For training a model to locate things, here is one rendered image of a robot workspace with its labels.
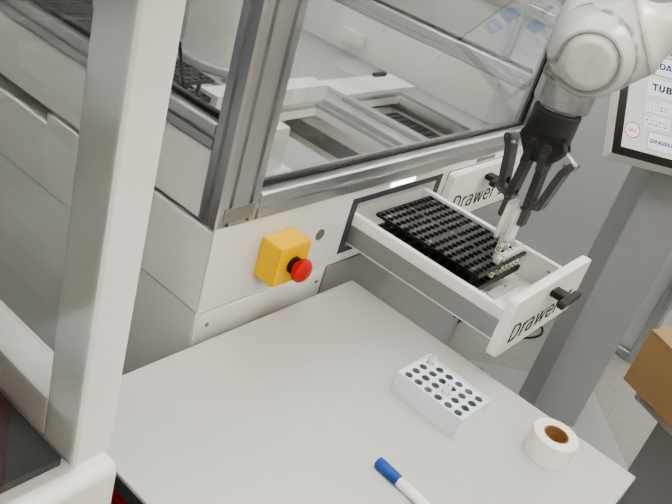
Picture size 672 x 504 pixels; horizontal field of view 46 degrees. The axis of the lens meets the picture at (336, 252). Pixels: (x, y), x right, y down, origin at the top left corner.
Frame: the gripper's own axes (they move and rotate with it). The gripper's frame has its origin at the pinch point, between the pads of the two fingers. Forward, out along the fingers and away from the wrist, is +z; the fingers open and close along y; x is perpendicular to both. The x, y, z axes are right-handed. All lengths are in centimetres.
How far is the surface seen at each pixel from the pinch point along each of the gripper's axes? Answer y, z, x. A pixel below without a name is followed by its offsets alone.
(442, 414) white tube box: -11.9, 20.2, 26.9
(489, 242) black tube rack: 4.5, 8.7, -6.7
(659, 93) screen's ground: 9, -11, -87
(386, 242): 15.3, 10.6, 10.2
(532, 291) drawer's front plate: -10.2, 5.9, 6.4
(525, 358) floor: 21, 99, -127
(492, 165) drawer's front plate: 21.3, 6.0, -34.5
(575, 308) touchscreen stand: 5, 55, -94
